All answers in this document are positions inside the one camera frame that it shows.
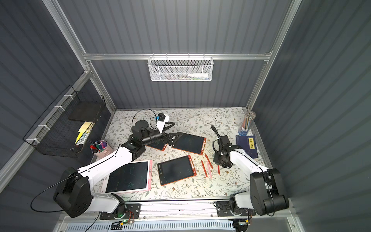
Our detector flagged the red tablet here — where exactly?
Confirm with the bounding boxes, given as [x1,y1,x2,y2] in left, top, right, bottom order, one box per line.
[172,133,206,155]
[157,155,197,186]
[147,140,167,151]

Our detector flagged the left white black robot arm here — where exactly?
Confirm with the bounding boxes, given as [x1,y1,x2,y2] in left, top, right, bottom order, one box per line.
[53,120,183,219]

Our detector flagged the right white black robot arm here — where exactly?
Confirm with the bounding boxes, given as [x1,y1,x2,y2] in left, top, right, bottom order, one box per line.
[213,135,290,217]

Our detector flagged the pink stylus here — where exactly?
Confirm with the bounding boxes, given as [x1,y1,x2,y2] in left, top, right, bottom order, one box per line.
[207,162,212,180]

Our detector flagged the pink white writing tablet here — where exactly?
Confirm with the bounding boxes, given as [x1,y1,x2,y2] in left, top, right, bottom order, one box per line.
[101,160,153,194]

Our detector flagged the dark blue notebook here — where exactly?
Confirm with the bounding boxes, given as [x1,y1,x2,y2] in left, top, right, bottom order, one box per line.
[236,135,259,159]

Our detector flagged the clear cup coloured pencils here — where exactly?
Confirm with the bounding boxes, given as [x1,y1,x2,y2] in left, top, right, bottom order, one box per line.
[238,109,256,136]

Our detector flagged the white marker in basket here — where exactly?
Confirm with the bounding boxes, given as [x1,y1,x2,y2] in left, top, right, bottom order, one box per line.
[187,73,209,79]

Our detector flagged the pink cup with markers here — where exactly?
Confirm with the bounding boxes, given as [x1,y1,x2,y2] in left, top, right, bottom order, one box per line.
[89,140,114,160]

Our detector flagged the yellow sticky notes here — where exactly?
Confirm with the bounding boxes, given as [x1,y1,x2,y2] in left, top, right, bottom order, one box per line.
[75,121,95,145]

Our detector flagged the black tray in basket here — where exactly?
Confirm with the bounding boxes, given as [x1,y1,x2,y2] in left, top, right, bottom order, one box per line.
[68,101,101,122]

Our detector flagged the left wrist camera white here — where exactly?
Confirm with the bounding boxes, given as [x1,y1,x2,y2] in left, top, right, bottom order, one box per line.
[156,113,170,133]

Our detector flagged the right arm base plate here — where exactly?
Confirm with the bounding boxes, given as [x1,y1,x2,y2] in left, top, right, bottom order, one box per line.
[213,201,256,217]

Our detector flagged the white wire mesh basket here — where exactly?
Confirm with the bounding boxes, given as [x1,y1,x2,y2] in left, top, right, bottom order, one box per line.
[147,57,214,82]

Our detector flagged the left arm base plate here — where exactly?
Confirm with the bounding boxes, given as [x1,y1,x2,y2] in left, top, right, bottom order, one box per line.
[99,204,141,220]

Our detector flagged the black wire wall basket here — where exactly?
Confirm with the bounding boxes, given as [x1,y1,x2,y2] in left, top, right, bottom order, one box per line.
[23,86,106,158]

